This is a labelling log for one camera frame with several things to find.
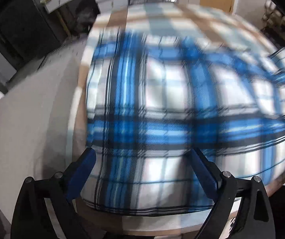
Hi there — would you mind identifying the blue white plaid shirt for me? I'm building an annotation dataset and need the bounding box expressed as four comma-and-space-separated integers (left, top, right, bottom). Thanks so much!
81, 30, 285, 216

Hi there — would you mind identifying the shoe rack with shoes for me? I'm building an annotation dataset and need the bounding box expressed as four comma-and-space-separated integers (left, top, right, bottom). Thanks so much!
261, 0, 285, 49

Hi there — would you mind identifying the black refrigerator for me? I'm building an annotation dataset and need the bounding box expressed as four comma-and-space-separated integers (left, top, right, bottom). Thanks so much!
0, 0, 67, 70

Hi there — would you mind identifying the checkered brown blue bedsheet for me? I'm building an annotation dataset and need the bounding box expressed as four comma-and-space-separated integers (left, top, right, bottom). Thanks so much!
73, 3, 285, 235

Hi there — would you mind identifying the silver flat suitcase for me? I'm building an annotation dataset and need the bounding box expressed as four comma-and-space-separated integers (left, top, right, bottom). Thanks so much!
128, 0, 177, 5

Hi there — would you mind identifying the black bag under desk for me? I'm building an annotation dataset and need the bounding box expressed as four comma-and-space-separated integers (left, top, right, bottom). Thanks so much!
75, 0, 100, 33

